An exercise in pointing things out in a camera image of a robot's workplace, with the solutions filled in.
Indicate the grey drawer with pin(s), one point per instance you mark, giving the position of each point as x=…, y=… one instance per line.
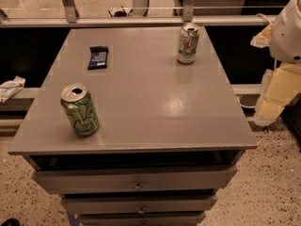
x=139, y=205
x=149, y=219
x=133, y=180

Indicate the middle grey drawer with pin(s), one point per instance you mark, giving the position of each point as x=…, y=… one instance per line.
x=139, y=205

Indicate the grey drawer cabinet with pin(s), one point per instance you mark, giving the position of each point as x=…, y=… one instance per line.
x=153, y=112

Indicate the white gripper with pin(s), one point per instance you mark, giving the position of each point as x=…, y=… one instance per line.
x=287, y=37

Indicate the white 7up can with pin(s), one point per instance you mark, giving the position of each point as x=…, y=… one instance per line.
x=188, y=43

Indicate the green soda can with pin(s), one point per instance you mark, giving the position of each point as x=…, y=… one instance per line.
x=79, y=108

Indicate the dark blue snack packet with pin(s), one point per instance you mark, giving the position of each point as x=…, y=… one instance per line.
x=98, y=59

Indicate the metal frame rail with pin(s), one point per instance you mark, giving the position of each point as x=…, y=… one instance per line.
x=109, y=13

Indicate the black shoe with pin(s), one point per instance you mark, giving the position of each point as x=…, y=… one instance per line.
x=11, y=222

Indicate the top grey drawer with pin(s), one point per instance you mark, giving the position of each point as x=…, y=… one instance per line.
x=133, y=180

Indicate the bottom grey drawer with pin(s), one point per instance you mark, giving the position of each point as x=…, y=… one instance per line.
x=149, y=219

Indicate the white crumpled packet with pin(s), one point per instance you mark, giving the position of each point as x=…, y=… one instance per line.
x=10, y=88

